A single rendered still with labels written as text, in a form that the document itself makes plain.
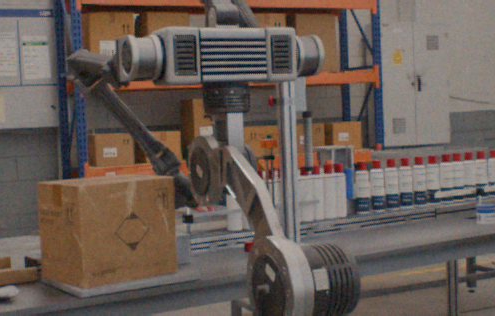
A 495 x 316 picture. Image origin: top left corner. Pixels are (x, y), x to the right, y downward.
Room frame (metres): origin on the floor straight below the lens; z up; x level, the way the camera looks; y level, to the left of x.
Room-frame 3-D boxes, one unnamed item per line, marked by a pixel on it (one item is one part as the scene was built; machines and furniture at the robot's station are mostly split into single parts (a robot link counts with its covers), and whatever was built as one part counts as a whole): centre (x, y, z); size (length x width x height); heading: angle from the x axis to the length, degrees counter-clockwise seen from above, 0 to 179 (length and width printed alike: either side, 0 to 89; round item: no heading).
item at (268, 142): (2.97, -0.07, 1.05); 0.10 x 0.04 x 0.33; 32
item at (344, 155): (3.31, -0.34, 1.01); 0.14 x 0.13 x 0.26; 122
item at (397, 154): (5.16, -1.11, 0.91); 0.60 x 0.40 x 0.22; 119
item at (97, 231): (2.38, 0.39, 0.99); 0.30 x 0.24 x 0.27; 130
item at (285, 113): (2.91, -0.15, 1.16); 0.04 x 0.04 x 0.67; 32
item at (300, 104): (3.00, -0.17, 1.38); 0.17 x 0.10 x 0.19; 177
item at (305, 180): (3.13, -0.22, 0.98); 0.05 x 0.05 x 0.20
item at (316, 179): (3.16, -0.26, 0.98); 0.05 x 0.05 x 0.20
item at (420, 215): (3.01, -0.03, 0.85); 1.65 x 0.11 x 0.05; 122
